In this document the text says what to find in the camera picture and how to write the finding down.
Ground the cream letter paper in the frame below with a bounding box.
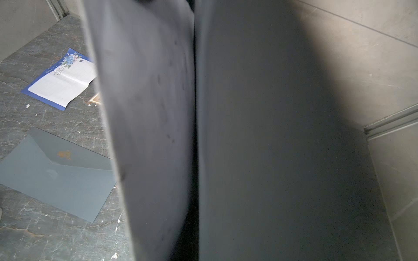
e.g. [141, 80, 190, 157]
[88, 93, 101, 105]

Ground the grey envelope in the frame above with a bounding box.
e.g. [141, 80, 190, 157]
[1, 128, 116, 223]
[82, 1, 399, 261]

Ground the blue bordered letter paper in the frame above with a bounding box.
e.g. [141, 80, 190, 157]
[21, 49, 97, 111]

